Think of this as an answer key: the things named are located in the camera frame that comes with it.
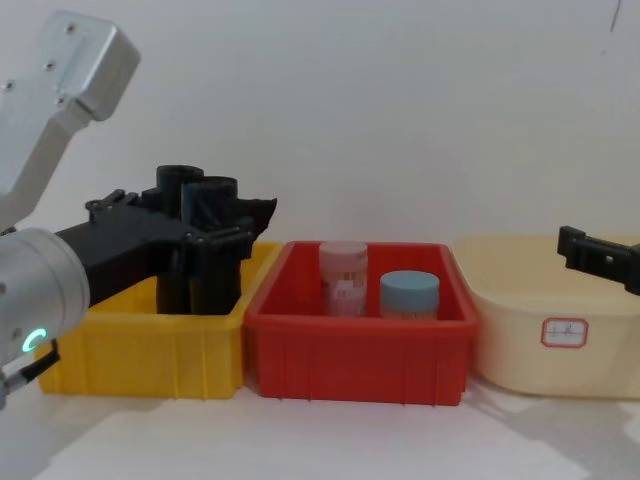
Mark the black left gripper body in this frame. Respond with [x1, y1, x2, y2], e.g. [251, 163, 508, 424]
[53, 208, 197, 308]

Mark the white label red border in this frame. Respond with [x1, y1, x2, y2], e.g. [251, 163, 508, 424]
[541, 316, 590, 349]

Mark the yellow plastic bin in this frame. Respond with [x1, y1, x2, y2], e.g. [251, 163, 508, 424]
[38, 241, 284, 402]

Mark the cream plastic basin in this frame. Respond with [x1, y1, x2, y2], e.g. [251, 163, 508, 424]
[451, 234, 640, 400]

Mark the pink lidded jar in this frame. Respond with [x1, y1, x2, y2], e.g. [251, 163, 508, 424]
[318, 240, 369, 318]

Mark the red plastic bin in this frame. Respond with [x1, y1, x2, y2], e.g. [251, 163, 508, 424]
[241, 240, 481, 406]

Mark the blue lidded jar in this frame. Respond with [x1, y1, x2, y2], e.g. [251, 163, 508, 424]
[378, 270, 441, 322]

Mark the white table cloth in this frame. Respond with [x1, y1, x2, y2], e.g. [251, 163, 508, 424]
[0, 372, 640, 480]

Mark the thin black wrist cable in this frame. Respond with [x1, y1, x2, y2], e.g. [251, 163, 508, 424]
[0, 338, 62, 397]

